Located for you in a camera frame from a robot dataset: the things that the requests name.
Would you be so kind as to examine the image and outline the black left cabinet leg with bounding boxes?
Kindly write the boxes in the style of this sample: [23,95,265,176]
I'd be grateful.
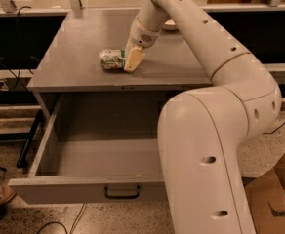
[17,109,43,168]

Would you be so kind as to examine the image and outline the brown shoe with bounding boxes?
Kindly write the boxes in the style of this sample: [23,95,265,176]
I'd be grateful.
[0,183,18,211]

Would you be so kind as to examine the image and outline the white paper bowl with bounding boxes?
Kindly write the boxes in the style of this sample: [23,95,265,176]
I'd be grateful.
[163,19,178,31]

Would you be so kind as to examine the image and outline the black cable right floor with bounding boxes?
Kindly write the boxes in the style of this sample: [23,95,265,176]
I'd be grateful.
[263,113,285,136]

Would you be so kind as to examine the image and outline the black drawer handle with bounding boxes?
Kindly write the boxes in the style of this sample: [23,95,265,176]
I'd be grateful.
[104,186,141,200]

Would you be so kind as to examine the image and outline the open grey top drawer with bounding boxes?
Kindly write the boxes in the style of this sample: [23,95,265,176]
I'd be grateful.
[9,91,167,204]

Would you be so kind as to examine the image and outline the grey cabinet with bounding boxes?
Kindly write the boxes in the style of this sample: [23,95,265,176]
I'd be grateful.
[27,7,214,119]

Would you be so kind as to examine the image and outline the brown cardboard box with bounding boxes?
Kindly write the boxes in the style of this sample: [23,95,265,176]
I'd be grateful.
[245,154,285,234]

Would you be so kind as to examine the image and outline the black cable left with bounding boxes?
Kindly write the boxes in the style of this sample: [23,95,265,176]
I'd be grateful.
[0,5,41,92]

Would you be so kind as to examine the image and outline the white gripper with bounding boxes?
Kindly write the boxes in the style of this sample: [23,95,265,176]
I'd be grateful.
[124,18,160,72]

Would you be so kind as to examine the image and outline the green white 7up can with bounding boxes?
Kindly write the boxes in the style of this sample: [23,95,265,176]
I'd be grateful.
[99,49,125,69]

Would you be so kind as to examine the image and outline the cables bottom floor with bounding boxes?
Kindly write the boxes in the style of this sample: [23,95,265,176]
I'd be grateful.
[35,203,87,234]

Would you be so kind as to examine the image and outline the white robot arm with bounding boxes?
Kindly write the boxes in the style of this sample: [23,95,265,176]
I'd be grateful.
[126,0,281,234]

